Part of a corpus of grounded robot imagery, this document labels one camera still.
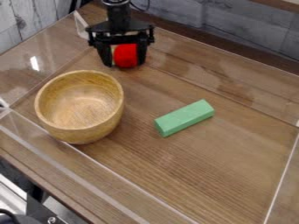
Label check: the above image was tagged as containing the clear acrylic corner bracket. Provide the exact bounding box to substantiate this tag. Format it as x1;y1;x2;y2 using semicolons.
73;10;89;39

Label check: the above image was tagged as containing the red plush strawberry fruit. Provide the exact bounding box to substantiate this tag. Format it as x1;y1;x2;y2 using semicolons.
112;44;137;68

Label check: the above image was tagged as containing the green rectangular block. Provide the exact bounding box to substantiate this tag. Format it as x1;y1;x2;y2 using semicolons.
153;100;215;137

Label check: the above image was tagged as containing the clear acrylic tray wall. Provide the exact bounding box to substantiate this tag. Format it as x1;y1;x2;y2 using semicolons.
0;17;299;224

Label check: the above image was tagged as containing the wooden bowl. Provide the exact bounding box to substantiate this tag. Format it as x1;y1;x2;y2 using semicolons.
33;70;124;144

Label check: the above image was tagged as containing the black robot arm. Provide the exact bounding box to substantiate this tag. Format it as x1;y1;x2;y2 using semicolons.
85;0;155;68

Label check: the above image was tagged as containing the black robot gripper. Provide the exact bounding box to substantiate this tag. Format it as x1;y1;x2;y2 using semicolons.
85;20;155;67

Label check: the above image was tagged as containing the black metal table frame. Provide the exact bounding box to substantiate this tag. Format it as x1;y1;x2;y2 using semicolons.
0;158;80;224

